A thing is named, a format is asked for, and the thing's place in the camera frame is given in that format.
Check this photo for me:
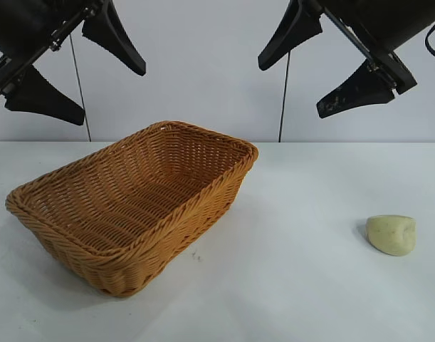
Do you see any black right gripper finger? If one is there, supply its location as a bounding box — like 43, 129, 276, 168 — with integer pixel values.
258, 0, 323, 71
316, 58, 396, 119

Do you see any brown woven wicker basket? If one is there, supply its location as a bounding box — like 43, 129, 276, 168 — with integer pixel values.
5, 120, 260, 299

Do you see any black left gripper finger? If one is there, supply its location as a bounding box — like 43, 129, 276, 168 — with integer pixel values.
81, 0, 147, 76
4, 63, 86, 126

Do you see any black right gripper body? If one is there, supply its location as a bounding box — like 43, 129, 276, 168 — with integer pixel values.
311, 0, 435, 95

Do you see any pale yellow egg yolk pastry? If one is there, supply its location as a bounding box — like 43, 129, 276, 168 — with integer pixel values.
365, 214, 416, 257

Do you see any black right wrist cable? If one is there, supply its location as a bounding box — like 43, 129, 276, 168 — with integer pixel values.
425, 9, 435, 60

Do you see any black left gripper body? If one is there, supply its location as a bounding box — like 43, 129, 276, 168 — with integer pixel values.
0, 0, 108, 104

